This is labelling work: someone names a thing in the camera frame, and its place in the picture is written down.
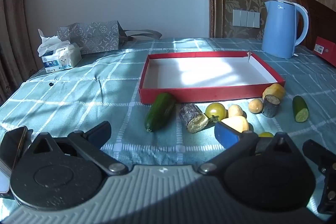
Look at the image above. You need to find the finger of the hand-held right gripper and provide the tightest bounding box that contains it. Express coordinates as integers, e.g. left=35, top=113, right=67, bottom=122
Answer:
left=302, top=139, right=336, bottom=215

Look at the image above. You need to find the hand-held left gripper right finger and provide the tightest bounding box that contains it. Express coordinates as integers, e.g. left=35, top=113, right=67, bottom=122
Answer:
left=197, top=121, right=306, bottom=176

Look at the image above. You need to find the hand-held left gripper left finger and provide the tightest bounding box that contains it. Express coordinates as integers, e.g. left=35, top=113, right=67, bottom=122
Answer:
left=22, top=121, right=130, bottom=177

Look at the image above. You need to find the lumpy yellow fruit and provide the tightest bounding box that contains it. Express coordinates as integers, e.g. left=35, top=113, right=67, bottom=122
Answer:
left=220, top=116, right=249, bottom=133
left=262, top=83, right=286, bottom=102

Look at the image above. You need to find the round tan fruit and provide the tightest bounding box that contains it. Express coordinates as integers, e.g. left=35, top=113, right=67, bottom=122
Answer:
left=227, top=105, right=247, bottom=119
left=248, top=98, right=264, bottom=114

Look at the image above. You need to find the sugarcane piece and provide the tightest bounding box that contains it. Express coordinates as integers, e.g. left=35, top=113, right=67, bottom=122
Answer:
left=179, top=103, right=209, bottom=134
left=262, top=95, right=280, bottom=118

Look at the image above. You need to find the short cut cucumber piece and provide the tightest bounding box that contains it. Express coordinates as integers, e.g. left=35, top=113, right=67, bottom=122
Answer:
left=292, top=95, right=309, bottom=123

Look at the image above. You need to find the long green cucumber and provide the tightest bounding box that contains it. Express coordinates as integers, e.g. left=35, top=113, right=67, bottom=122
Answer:
left=145, top=93, right=176, bottom=132

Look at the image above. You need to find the red cardboard tray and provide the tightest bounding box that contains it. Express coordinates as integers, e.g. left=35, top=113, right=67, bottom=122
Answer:
left=139, top=51, right=286, bottom=104

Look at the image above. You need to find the white tissue pack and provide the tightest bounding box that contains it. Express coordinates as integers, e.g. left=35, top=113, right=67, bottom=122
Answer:
left=37, top=28, right=82, bottom=74

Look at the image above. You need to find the black smartphone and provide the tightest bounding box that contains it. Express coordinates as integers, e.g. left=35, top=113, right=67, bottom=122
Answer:
left=0, top=126, right=29, bottom=178

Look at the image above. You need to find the grey patterned gift bag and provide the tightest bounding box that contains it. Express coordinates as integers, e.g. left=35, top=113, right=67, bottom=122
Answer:
left=57, top=21, right=163, bottom=54

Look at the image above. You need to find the red gift box with label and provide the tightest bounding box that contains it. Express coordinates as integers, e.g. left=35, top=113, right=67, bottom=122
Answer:
left=314, top=36, right=336, bottom=68

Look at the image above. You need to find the white flat device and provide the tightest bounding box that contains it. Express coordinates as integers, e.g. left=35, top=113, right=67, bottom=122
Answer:
left=0, top=169, right=11, bottom=197

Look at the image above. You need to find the blue electric kettle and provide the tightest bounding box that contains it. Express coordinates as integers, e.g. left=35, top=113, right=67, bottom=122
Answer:
left=261, top=0, right=309, bottom=59

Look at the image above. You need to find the brown patterned curtain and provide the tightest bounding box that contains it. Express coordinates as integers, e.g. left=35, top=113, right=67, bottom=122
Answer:
left=0, top=0, right=40, bottom=106

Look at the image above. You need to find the dark wooden chair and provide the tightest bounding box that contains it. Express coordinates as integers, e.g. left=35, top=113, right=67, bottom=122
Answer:
left=293, top=0, right=336, bottom=51

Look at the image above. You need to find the white wall switch panel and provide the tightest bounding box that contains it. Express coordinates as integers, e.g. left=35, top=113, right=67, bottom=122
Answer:
left=232, top=9, right=260, bottom=28

